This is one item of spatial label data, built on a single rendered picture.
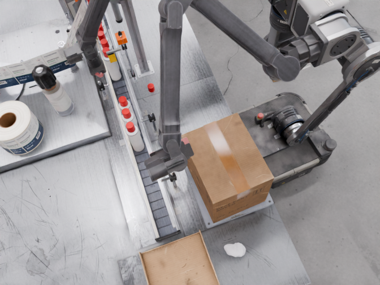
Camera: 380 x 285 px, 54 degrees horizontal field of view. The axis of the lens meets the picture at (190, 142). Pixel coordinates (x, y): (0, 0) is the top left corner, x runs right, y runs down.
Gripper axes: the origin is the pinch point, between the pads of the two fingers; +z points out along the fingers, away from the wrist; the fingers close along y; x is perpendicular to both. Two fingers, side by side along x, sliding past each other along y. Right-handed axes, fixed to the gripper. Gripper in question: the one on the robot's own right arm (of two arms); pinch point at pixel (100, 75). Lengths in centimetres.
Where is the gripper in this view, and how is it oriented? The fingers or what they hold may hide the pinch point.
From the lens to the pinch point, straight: 177.7
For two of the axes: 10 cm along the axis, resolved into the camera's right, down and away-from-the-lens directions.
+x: 9.4, -3.3, 1.0
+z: 0.6, 4.5, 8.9
